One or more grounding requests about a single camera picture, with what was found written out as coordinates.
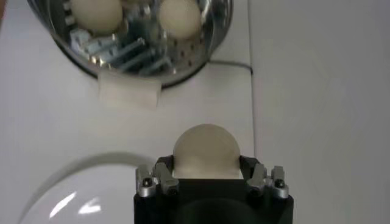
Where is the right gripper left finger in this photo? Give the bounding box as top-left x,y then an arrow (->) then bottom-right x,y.
135,155 -> 180,198

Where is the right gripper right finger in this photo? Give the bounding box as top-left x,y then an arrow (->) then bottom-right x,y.
239,155 -> 289,199

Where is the white steamed baozi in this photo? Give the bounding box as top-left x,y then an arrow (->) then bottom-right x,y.
158,0 -> 202,39
172,124 -> 244,180
69,0 -> 124,33

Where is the perforated steel steamer basket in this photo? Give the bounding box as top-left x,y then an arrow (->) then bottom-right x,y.
27,0 -> 234,110

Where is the white round plate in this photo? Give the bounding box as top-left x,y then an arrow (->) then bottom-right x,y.
18,152 -> 159,224

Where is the white electric cooking pot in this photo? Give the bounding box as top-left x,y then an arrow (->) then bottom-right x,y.
57,39 -> 211,89

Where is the black pot power cord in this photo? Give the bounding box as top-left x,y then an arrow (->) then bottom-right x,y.
208,60 -> 254,75

